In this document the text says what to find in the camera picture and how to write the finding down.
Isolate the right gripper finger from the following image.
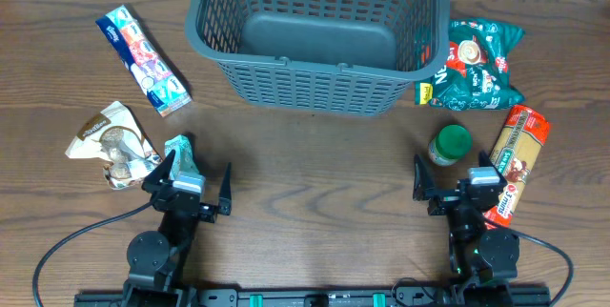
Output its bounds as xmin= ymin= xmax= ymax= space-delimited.
xmin=478 ymin=151 xmax=504 ymax=184
xmin=413 ymin=154 xmax=436 ymax=201

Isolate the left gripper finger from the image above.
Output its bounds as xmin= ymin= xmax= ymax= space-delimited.
xmin=218 ymin=163 xmax=232 ymax=205
xmin=142 ymin=150 xmax=175 ymax=191

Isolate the orange spaghetti pack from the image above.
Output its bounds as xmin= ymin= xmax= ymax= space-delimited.
xmin=483 ymin=105 xmax=551 ymax=227

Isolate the green lidded jar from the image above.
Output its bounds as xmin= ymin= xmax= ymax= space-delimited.
xmin=428 ymin=124 xmax=473 ymax=167

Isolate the green coffee bag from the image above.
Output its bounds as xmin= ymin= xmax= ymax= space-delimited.
xmin=415 ymin=18 xmax=525 ymax=112

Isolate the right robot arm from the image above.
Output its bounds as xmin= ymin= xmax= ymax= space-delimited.
xmin=413 ymin=152 xmax=519 ymax=306

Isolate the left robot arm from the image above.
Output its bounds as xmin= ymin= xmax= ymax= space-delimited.
xmin=120 ymin=152 xmax=232 ymax=307

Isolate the Kleenex tissue pack strip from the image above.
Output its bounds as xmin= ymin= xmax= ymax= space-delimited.
xmin=95 ymin=6 xmax=192 ymax=117

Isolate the small teal packet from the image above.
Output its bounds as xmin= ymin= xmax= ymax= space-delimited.
xmin=164 ymin=134 xmax=199 ymax=180

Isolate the beige snack pouch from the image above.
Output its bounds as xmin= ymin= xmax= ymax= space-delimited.
xmin=65 ymin=101 xmax=161 ymax=190

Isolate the grey plastic basket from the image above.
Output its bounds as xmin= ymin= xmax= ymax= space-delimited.
xmin=185 ymin=0 xmax=450 ymax=116

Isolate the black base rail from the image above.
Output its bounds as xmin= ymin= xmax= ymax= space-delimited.
xmin=73 ymin=285 xmax=551 ymax=307

